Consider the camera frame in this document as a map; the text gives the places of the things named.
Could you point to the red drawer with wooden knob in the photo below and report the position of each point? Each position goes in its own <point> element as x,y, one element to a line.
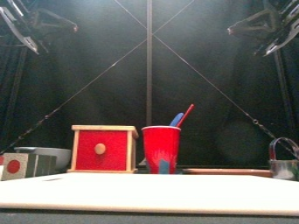
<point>113,153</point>

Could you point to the red stick utensil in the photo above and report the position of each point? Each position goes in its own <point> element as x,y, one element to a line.
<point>188,115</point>

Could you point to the grey bowl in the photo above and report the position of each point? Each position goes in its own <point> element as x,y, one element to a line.
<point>54,154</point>

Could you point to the grey device right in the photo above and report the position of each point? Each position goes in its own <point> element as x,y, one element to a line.
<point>285,170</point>

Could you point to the red plastic cup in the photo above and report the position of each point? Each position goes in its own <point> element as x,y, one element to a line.
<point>161,148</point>

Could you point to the white cutting board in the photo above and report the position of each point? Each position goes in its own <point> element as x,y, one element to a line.
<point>156,192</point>

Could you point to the grey vertical frame pole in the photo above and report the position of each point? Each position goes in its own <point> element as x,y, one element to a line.
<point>149,73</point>

